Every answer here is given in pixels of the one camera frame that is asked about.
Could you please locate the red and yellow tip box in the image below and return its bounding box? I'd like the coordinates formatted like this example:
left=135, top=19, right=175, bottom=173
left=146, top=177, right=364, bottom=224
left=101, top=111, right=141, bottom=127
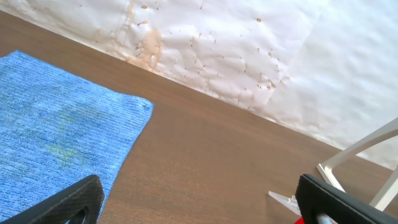
left=268, top=190, right=305, bottom=224

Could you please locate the blue cloth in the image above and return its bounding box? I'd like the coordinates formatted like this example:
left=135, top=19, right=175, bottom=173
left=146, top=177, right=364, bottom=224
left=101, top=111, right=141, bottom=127
left=0, top=50, right=155, bottom=222

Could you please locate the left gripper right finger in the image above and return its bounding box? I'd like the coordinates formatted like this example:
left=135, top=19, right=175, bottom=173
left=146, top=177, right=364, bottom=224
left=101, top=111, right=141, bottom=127
left=294, top=173, right=398, bottom=224

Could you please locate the white and blue stand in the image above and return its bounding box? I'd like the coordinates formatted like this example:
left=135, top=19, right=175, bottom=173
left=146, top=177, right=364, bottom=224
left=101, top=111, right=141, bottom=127
left=316, top=117, right=398, bottom=212

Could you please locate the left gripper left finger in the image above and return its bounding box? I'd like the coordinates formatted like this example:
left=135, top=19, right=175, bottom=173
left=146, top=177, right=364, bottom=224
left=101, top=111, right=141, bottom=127
left=0, top=174, right=105, bottom=224

